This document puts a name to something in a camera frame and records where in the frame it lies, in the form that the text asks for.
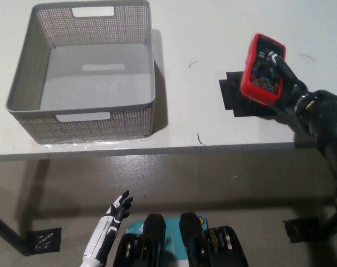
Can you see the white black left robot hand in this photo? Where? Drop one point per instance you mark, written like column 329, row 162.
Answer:
column 108, row 225

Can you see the red digital multimeter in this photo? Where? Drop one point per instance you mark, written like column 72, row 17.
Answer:
column 258, row 83

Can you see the black floor tape patch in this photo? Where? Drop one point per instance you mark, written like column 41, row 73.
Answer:
column 44, row 240
column 302, row 229

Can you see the clear tape strip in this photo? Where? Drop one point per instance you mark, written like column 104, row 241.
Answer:
column 82, row 143

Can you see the black metal table leg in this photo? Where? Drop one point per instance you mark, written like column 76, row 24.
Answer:
column 9, row 232

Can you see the grey perforated plastic basket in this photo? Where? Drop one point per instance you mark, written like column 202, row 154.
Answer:
column 98, row 78

